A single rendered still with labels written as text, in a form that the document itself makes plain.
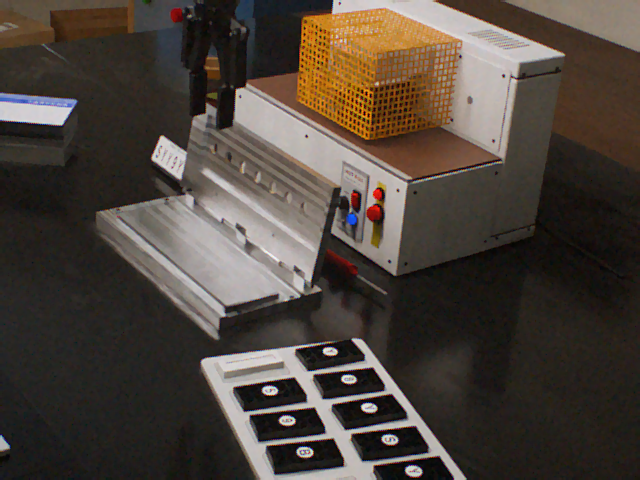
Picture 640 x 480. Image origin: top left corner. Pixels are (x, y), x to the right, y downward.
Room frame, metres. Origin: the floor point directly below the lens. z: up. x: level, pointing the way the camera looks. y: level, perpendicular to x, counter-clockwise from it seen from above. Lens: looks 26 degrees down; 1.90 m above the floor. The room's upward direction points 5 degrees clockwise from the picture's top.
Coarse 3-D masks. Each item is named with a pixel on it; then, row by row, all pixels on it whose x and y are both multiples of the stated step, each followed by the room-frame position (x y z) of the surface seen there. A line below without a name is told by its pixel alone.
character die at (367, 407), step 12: (384, 396) 1.47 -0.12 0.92; (336, 408) 1.43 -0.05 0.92; (348, 408) 1.43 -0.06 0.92; (360, 408) 1.43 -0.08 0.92; (372, 408) 1.43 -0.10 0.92; (384, 408) 1.44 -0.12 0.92; (396, 408) 1.44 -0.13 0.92; (348, 420) 1.40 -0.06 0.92; (360, 420) 1.40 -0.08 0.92; (372, 420) 1.41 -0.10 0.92; (384, 420) 1.42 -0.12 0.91
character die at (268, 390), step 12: (252, 384) 1.47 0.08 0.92; (264, 384) 1.47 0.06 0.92; (276, 384) 1.48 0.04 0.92; (288, 384) 1.48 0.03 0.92; (240, 396) 1.43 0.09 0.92; (252, 396) 1.44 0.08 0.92; (264, 396) 1.44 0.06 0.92; (276, 396) 1.44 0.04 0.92; (288, 396) 1.45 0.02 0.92; (300, 396) 1.45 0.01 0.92; (252, 408) 1.42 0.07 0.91
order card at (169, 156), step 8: (160, 144) 2.29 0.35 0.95; (168, 144) 2.27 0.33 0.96; (160, 152) 2.28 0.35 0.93; (168, 152) 2.26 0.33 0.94; (176, 152) 2.25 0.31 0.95; (184, 152) 2.23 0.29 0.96; (160, 160) 2.27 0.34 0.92; (168, 160) 2.25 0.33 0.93; (176, 160) 2.23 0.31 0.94; (184, 160) 2.22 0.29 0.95; (168, 168) 2.24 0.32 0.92; (176, 168) 2.22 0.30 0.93; (176, 176) 2.21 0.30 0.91
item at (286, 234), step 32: (192, 128) 2.12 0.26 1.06; (192, 160) 2.09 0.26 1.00; (224, 160) 2.03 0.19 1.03; (256, 160) 1.96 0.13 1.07; (288, 160) 1.88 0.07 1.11; (224, 192) 1.99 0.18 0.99; (256, 192) 1.94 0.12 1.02; (288, 192) 1.89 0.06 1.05; (320, 192) 1.82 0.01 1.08; (256, 224) 1.90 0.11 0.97; (288, 224) 1.86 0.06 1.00; (320, 224) 1.80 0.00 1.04; (288, 256) 1.82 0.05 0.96; (320, 256) 1.77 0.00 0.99
